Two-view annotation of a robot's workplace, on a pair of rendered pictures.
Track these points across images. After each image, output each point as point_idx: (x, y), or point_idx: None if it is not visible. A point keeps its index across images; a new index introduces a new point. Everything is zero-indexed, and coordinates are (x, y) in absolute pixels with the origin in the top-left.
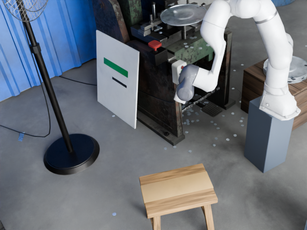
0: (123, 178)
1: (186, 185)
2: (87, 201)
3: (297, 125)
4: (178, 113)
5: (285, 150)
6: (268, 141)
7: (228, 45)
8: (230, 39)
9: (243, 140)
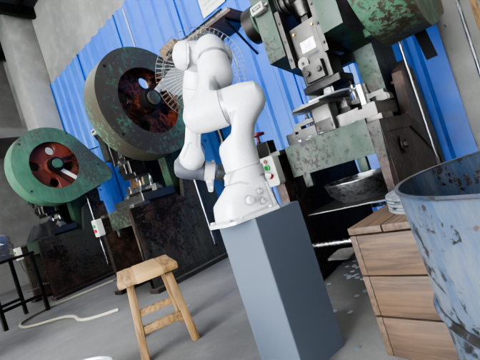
0: (233, 290)
1: (144, 268)
2: (204, 291)
3: (441, 353)
4: None
5: (290, 340)
6: (236, 281)
7: (376, 143)
8: (379, 131)
9: (341, 323)
